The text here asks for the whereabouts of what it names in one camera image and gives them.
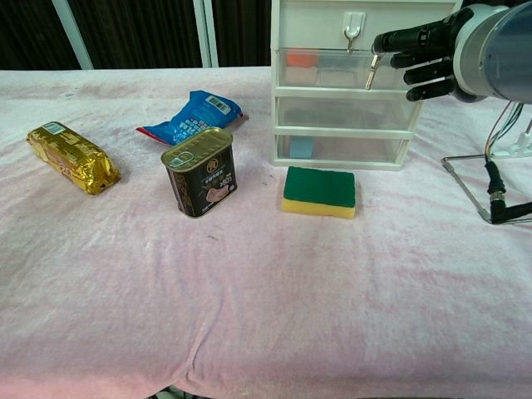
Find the orange-red block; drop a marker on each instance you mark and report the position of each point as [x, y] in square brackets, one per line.
[301, 59]

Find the green yellow sponge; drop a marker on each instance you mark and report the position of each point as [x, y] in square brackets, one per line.
[318, 187]

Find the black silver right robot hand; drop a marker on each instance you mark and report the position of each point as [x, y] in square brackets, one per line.
[428, 41]

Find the blue-teal block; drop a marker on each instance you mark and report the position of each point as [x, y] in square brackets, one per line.
[301, 149]

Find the black pleated curtain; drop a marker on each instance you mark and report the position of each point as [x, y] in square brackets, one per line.
[141, 33]

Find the white frame post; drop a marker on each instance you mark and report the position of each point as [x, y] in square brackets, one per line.
[75, 37]
[206, 33]

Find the white plastic drawer organizer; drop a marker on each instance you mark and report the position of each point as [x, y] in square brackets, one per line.
[311, 25]

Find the small metal key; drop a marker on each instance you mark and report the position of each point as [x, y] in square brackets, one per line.
[371, 75]

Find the white rack clip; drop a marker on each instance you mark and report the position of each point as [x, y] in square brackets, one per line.
[513, 152]

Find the pink fleece table cloth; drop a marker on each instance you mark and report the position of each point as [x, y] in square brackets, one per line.
[249, 291]

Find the black luncheon meat can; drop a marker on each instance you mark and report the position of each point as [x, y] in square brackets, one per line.
[199, 178]

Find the gold foil snack package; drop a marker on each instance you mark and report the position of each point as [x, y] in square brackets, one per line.
[70, 156]

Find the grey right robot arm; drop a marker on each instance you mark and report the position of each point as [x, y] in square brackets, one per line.
[515, 50]

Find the blue snack bag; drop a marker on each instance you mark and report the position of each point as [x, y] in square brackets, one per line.
[195, 116]

